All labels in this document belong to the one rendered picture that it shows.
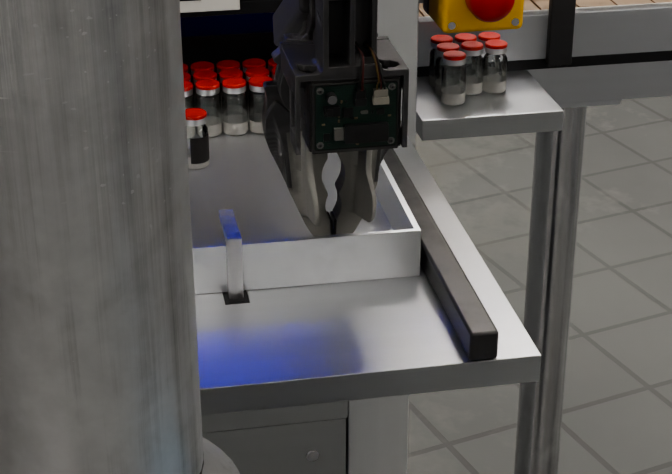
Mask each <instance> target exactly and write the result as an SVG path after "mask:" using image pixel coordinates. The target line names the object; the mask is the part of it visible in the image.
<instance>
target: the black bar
mask: <svg viewBox="0 0 672 474"><path fill-rule="evenodd" d="M383 159H384V161H385V163H386V165H387V167H388V168H389V170H390V172H391V174H392V176H393V178H394V180H395V182H396V184H397V186H398V188H399V189H400V191H401V193H402V195H403V197H404V199H405V201H406V203H407V205H408V207H409V208H410V210H411V212H412V214H413V216H414V218H415V220H416V222H417V224H418V226H419V228H420V229H421V250H420V265H421V267H422V269H423V271H424V273H425V275H426V277H427V279H428V281H429V283H430V285H431V287H432V289H433V290H434V292H435V294H436V296H437V298H438V300H439V302H440V304H441V306H442V308H443V310H444V312H445V313H446V315H447V317H448V319H449V321H450V323H451V325H452V327H453V329H454V331H455V333H456V335H457V337H458V338H459V340H460V342H461V344H462V346H463V348H464V350H465V352H466V354H467V356H468V358H469V359H470V360H481V359H491V358H496V357H497V352H498V335H499V333H498V330H497V328H496V327H495V325H494V323H493V321H492V320H491V318H490V316H489V314H488V313H487V311H486V309H485V308H484V306H483V304H482V302H481V301H480V299H479V297H478V295H477V294H476V292H475V290H474V288H473V287H472V285H471V283H470V281H469V280H468V278H467V276H466V274H465V273H464V271H463V269H462V267H461V266H460V264H459V262H458V260H457V259H456V257H455V255H454V253H453V252H452V250H451V248H450V247H449V245H448V243H447V241H446V240H445V238H444V236H443V234H442V233H441V231H440V229H439V227H438V226H437V224H436V222H435V220H434V219H433V217H432V215H431V213H430V212H429V210H428V208H427V206H426V205H425V203H424V201H423V199H422V198H421V196H420V194H419V193H418V191H417V189H416V187H415V186H414V184H413V182H412V180H411V179H410V177H409V175H408V173H407V172H406V170H405V168H404V166H403V165H402V163H401V161H400V159H399V158H398V156H397V154H396V152H395V151H394V149H393V148H392V149H389V150H388V152H387V153H386V155H385V157H384V158H383Z"/></svg>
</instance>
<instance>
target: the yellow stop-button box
mask: <svg viewBox="0 0 672 474"><path fill-rule="evenodd" d="M523 6H524V0H515V3H514V6H513V8H512V10H511V12H510V13H509V14H508V15H507V16H506V17H505V18H503V19H502V20H499V21H497V22H483V21H481V20H479V19H477V18H476V17H475V16H474V15H473V14H472V13H471V12H470V10H469V9H468V7H467V5H466V2H465V0H423V9H424V11H425V12H426V13H427V14H428V15H430V17H431V18H432V19H433V20H434V22H435V23H436V24H437V25H438V27H439V28H440V29H441V30H442V31H443V32H444V33H459V32H475V31H492V30H508V29H519V28H521V27H522V24H523Z"/></svg>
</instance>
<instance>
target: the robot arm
mask: <svg viewBox="0 0 672 474"><path fill-rule="evenodd" d="M377 11H378V0H283V1H282V2H281V4H280V5H279V7H278V8H277V10H276V11H275V13H274V14H273V35H274V44H275V45H276V46H278V48H277V49H276V50H274V51H273V52H272V53H271V56H272V58H273V60H274V62H275V63H277V65H276V69H275V74H274V81H264V82H263V88H264V92H265V99H264V104H263V110H262V126H263V132H264V136H265V139H266V142H267V145H268V147H269V150H270V152H271V154H272V156H273V158H274V160H275V162H276V164H277V166H278V168H279V170H280V172H281V174H282V176H283V178H284V180H285V182H286V185H287V187H288V190H289V192H290V194H291V196H292V198H293V200H294V202H295V204H296V206H297V208H298V211H299V213H300V215H301V217H302V219H303V221H304V223H305V225H306V226H307V228H308V229H309V231H310V232H311V234H312V235H313V236H324V235H337V234H350V233H353V232H354V231H355V229H356V228H357V226H358V225H359V223H360V221H361V219H364V220H365V221H367V222H372V221H373V220H374V218H375V215H376V194H375V189H376V186H377V182H378V177H379V167H380V164H381V162H382V160H383V158H384V157H385V155H386V153H387V152H388V150H389V149H392V148H398V146H400V144H401V146H402V147H407V130H408V92H409V68H408V67H407V65H406V64H405V62H404V61H403V59H402V58H401V56H400V55H399V53H398V52H397V50H396V49H395V47H394V46H393V44H392V43H391V41H390V40H389V38H388V36H378V33H377ZM401 88H402V121H401ZM328 153H337V154H338V156H339V158H340V161H341V170H340V174H339V176H338V178H337V180H336V182H335V187H336V190H337V201H336V204H335V206H334V208H333V211H330V214H329V212H328V211H326V208H325V204H326V199H327V197H328V193H327V190H326V188H325V186H324V183H323V182H322V170H323V167H324V164H325V163H326V161H327V159H328ZM0 474H240V473H239V471H238V469H237V467H236V466H235V464H234V463H233V461H232V460H231V459H230V458H229V457H228V456H227V455H226V454H225V453H224V452H223V451H222V450H221V449H220V448H219V447H217V446H216V445H214V444H213V443H212V442H210V441H209V440H207V439H205V438H204V437H202V419H201V400H200V381H199V362H198V343H197V324H196V305H195V286H194V267H193V248H192V229H191V210H190V191H189V172H188V152H187V133H186V114H185V95H184V76H183V57H182V37H181V18H180V0H0Z"/></svg>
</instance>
